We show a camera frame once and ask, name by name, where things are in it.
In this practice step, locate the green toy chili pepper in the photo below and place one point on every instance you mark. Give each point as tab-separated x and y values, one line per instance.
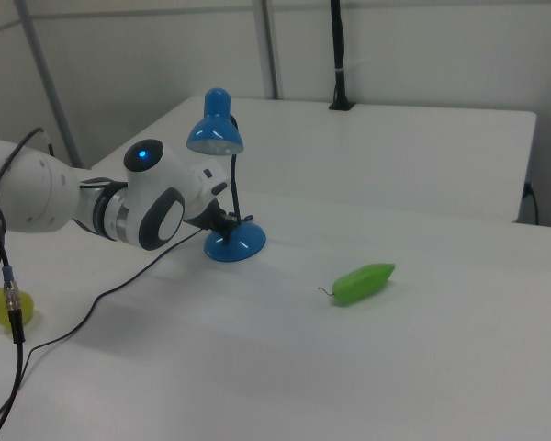
363	282

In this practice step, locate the black clamped camera pole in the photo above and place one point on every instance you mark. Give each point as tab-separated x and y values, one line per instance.
337	46

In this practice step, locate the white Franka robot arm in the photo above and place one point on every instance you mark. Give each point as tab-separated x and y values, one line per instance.
37	193

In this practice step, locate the grey wall partition post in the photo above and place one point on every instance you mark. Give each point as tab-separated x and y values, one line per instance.
268	46

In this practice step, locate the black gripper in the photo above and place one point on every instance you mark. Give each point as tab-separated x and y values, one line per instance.
204	220

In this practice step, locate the blue gooseneck desk lamp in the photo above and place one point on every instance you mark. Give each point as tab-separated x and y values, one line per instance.
243	243

